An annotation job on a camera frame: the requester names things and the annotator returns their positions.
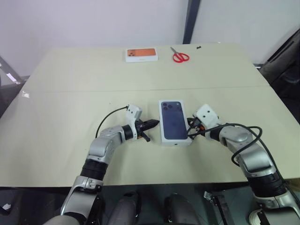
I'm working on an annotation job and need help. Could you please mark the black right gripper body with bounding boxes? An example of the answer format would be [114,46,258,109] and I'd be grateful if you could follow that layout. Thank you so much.
[188,115,207,136]

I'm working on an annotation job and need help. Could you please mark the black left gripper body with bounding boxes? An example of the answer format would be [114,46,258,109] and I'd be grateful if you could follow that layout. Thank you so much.
[136,119,147,139]

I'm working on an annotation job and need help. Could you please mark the white phone box lid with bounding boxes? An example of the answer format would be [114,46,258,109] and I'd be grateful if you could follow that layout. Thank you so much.
[157,99,192,148]

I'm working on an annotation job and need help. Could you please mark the orange print phone box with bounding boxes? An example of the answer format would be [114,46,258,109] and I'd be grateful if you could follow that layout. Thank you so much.
[124,47,160,64]

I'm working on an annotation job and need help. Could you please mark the dark rounded shape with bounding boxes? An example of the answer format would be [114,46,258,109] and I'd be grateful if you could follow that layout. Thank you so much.
[112,190,142,225]
[164,192,195,225]

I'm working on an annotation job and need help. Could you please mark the dark metal pillar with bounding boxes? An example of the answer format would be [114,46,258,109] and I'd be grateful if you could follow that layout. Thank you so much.
[182,0,203,45]

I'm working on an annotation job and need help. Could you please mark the black chair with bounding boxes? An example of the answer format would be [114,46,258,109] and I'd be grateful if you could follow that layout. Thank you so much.
[254,30,300,105]

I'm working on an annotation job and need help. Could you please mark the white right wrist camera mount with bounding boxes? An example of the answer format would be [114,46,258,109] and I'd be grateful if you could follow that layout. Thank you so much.
[192,103,222,129]

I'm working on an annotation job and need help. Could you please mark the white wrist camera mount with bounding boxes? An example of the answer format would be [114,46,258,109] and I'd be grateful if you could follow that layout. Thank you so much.
[192,103,222,129]
[125,103,143,142]

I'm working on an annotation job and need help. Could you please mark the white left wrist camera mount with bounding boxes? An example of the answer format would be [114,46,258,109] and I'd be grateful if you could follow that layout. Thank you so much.
[125,103,143,142]

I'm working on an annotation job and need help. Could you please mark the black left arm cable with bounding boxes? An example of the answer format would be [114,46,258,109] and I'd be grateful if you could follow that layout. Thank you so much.
[96,106,128,139]

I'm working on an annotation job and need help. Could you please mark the red handled scissors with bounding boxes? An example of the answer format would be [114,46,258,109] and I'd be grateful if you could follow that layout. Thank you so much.
[170,46,190,63]

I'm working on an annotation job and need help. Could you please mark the metal table leg bracket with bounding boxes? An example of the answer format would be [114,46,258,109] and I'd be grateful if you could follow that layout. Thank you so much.
[203,190,232,225]

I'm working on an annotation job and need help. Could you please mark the grey metal frame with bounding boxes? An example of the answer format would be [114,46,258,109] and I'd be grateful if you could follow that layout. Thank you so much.
[0,54,31,114]

